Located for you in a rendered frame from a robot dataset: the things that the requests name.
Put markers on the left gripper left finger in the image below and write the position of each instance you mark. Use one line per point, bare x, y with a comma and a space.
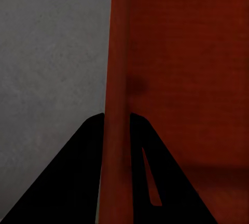
66, 192

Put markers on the storage box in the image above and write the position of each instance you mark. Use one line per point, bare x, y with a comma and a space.
184, 66

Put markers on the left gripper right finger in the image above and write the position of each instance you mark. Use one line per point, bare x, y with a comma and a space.
180, 202

